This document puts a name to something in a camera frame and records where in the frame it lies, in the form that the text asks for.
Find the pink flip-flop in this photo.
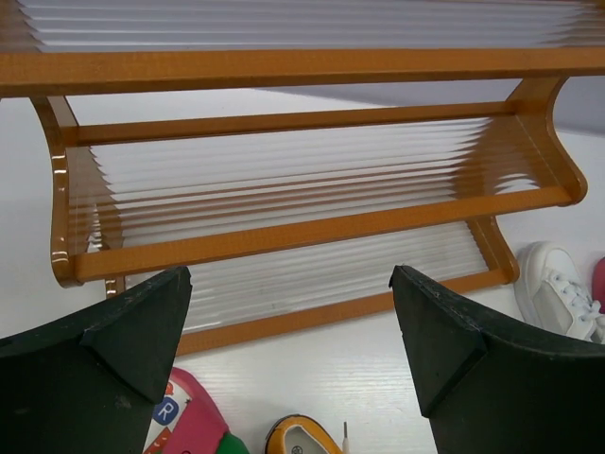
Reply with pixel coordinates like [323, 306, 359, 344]
[143, 367, 249, 454]

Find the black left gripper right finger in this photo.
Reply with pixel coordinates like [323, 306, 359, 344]
[389, 266, 604, 453]

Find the orange sneaker one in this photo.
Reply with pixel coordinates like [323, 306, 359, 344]
[264, 414, 351, 454]

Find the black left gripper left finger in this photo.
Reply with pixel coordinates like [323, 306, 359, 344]
[1, 267, 192, 453]

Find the orange wooden shoe shelf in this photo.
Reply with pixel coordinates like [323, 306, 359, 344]
[1, 1, 604, 355]

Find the white sneaker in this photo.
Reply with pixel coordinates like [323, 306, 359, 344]
[514, 241, 604, 344]

